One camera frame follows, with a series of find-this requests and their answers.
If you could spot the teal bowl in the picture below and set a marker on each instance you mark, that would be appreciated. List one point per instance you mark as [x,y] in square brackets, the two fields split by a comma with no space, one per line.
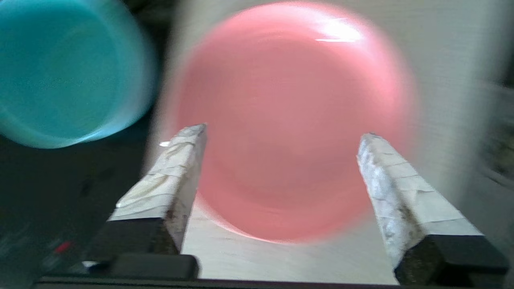
[68,72]

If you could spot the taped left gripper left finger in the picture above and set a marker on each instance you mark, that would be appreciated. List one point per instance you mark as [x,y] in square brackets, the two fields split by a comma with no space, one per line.
[160,188]

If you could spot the black stove cooktop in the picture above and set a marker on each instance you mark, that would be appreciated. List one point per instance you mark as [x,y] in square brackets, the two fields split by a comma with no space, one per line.
[60,192]

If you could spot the pink plate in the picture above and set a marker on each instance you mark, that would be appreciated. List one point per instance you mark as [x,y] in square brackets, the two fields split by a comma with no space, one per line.
[293,120]

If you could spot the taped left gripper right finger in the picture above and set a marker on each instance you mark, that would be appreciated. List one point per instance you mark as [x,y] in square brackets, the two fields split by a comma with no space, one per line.
[413,200]

